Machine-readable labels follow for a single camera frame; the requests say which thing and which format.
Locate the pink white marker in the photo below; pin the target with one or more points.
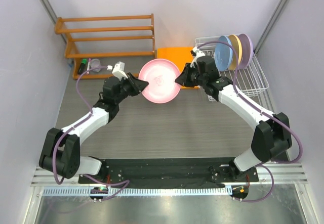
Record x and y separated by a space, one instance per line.
88 66

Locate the purple plate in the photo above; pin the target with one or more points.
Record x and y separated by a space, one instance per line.
247 50

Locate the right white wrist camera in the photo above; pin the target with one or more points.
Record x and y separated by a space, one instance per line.
196 53

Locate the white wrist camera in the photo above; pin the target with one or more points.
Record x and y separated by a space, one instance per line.
118 70
196 53

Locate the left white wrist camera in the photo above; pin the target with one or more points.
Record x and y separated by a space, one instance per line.
118 70

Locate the left controller board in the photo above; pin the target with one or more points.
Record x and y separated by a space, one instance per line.
98 193

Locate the yellow plate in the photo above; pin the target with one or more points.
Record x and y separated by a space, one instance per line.
236 43

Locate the clear plastic cup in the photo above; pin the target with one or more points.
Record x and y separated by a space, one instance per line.
95 63

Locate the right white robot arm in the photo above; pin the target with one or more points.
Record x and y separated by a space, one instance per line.
271 131

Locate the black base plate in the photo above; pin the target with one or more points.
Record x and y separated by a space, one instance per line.
174 173

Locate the wooden shelf rack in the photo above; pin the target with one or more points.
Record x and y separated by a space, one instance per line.
72 52

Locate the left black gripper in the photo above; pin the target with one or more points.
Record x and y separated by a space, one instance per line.
138 85

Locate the aluminium frame rail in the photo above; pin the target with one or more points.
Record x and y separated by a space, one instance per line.
282 174

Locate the green highlighter marker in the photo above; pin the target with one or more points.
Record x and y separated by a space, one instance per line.
82 66

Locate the orange folder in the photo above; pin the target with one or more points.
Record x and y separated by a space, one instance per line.
179 56

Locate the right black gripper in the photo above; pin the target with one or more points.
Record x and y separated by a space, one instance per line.
183 79

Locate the white wire dish rack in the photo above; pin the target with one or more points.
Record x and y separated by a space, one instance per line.
251 80

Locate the pink plate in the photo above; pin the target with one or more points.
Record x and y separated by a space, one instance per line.
161 75

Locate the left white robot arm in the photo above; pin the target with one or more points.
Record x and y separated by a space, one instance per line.
61 150

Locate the blue plate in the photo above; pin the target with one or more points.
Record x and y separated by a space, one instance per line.
223 54

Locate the controller board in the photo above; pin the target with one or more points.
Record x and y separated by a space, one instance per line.
239 193
98 193

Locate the right controller board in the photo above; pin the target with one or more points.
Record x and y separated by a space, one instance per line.
239 193

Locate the perforated cable duct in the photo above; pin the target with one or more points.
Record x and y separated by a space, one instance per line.
85 191

